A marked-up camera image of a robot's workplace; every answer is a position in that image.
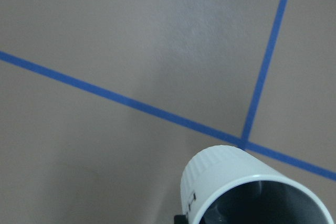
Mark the white grey mug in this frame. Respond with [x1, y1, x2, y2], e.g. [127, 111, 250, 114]
[180, 145, 333, 223]

